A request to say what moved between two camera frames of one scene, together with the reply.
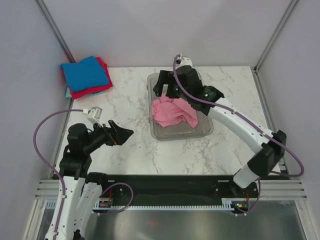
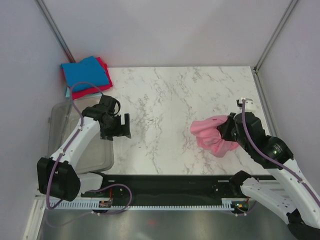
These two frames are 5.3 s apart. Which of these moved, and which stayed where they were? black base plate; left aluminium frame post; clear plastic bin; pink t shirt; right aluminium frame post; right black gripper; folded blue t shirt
Moved: pink t shirt; clear plastic bin; right black gripper
Stayed: black base plate; left aluminium frame post; folded blue t shirt; right aluminium frame post
